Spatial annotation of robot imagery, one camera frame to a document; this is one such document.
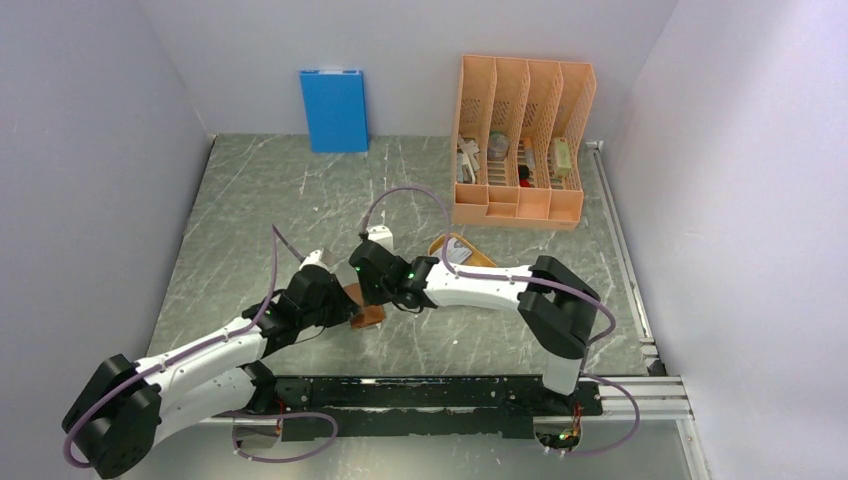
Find white parts in organizer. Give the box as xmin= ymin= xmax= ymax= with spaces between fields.
xmin=456 ymin=136 xmax=482 ymax=184

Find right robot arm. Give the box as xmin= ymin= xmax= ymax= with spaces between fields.
xmin=348 ymin=240 xmax=602 ymax=414

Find blue box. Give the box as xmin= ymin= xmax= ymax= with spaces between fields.
xmin=299 ymin=70 xmax=369 ymax=154

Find grey round item in organizer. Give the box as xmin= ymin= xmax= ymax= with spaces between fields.
xmin=487 ymin=131 xmax=511 ymax=161

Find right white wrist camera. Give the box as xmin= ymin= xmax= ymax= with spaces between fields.
xmin=359 ymin=225 xmax=394 ymax=253

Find green eraser in organizer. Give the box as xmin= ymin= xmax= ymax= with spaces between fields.
xmin=551 ymin=137 xmax=572 ymax=177

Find red orange item in organizer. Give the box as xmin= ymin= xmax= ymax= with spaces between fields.
xmin=516 ymin=139 xmax=536 ymax=188

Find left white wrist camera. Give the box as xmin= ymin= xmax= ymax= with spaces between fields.
xmin=299 ymin=248 xmax=334 ymax=271

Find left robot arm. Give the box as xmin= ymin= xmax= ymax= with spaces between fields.
xmin=62 ymin=265 xmax=361 ymax=479

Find black base frame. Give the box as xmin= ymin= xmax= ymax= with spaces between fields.
xmin=248 ymin=374 xmax=603 ymax=439

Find orange oval tray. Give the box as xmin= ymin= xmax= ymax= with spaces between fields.
xmin=427 ymin=234 xmax=497 ymax=268

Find brown leather card holder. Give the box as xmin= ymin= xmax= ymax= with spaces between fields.
xmin=344 ymin=283 xmax=386 ymax=329

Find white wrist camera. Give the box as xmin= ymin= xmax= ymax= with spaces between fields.
xmin=359 ymin=225 xmax=394 ymax=253
xmin=299 ymin=248 xmax=334 ymax=271

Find orange desk file organizer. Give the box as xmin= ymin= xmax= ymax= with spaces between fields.
xmin=452 ymin=55 xmax=597 ymax=230

